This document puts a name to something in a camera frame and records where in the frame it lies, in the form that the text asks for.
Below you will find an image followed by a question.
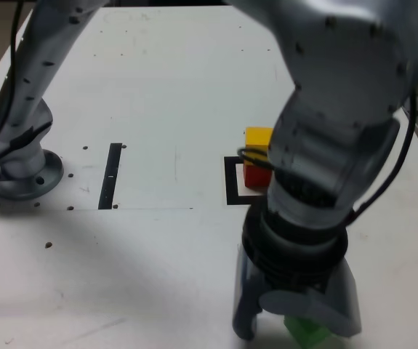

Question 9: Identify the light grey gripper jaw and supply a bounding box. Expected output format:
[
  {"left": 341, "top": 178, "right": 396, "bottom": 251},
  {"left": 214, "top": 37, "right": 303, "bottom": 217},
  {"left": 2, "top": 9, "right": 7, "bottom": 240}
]
[{"left": 259, "top": 260, "right": 363, "bottom": 338}]

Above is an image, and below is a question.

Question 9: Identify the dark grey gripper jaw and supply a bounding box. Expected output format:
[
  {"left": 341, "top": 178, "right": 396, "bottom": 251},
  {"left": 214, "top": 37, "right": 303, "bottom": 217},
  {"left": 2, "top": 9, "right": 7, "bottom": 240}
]
[{"left": 232, "top": 250, "right": 268, "bottom": 341}]

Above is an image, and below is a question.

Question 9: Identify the green cube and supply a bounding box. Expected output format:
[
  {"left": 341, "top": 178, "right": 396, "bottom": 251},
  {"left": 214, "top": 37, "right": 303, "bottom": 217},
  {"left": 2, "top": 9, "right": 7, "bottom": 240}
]
[{"left": 283, "top": 314, "right": 335, "bottom": 347}]

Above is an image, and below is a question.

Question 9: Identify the red cube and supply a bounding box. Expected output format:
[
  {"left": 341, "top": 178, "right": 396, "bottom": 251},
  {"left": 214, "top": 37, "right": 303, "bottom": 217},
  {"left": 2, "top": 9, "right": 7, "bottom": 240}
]
[{"left": 243, "top": 163, "right": 273, "bottom": 190}]

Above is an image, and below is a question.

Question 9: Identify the yellow cube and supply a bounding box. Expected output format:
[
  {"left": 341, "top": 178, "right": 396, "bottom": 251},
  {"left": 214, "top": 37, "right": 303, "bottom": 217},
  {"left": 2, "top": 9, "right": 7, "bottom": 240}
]
[{"left": 244, "top": 127, "right": 275, "bottom": 168}]

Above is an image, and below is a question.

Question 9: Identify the black tape square outline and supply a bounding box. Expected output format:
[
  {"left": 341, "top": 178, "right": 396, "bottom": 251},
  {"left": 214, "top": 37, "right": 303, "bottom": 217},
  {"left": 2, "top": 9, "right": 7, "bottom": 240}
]
[{"left": 223, "top": 156, "right": 268, "bottom": 206}]

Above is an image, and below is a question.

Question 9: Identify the black tape strip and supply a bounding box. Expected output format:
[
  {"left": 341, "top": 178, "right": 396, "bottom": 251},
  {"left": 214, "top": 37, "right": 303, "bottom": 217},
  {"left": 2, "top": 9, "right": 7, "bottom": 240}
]
[{"left": 97, "top": 143, "right": 123, "bottom": 211}]

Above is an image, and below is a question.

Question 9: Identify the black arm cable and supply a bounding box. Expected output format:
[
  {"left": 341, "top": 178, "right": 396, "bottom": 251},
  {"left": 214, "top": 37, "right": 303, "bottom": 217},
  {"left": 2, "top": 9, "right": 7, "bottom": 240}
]
[{"left": 236, "top": 83, "right": 418, "bottom": 225}]

